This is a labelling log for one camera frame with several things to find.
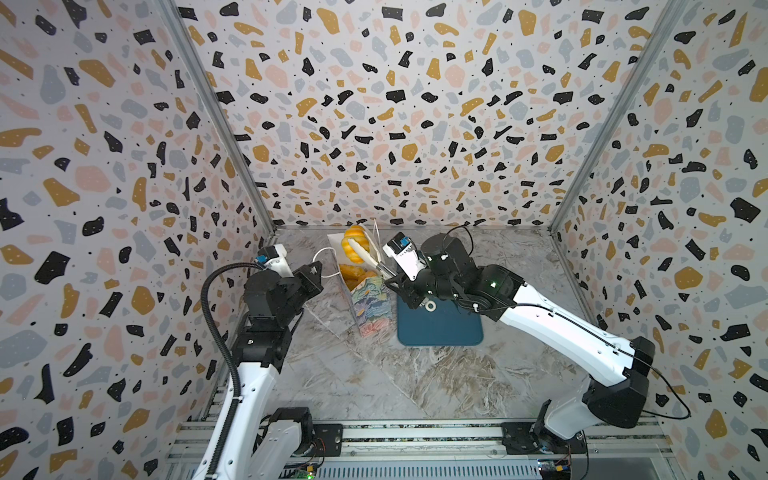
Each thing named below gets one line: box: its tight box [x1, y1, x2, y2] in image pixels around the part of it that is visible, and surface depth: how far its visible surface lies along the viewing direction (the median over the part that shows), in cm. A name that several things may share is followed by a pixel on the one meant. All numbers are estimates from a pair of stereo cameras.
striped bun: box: [342, 224, 370, 264], surface depth 70 cm
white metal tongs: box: [347, 238, 398, 279], surface depth 67 cm
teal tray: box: [397, 295, 483, 346], surface depth 94 cm
